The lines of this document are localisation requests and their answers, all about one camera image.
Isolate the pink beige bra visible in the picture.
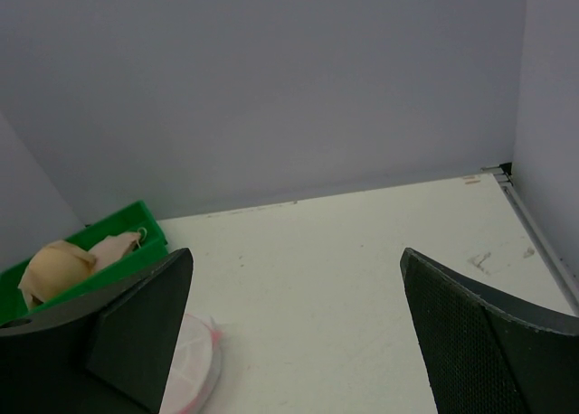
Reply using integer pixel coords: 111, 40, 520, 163
89, 227, 147, 272

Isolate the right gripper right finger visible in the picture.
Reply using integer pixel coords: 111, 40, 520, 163
400, 248, 578, 413

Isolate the yellow beige bra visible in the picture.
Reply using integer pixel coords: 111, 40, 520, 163
18, 240, 96, 310

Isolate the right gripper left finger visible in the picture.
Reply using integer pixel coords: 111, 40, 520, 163
1, 248, 192, 413

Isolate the white mesh laundry bag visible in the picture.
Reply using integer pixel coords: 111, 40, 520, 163
160, 314, 223, 414

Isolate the green plastic tray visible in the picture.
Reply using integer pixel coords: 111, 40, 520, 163
1, 201, 167, 324

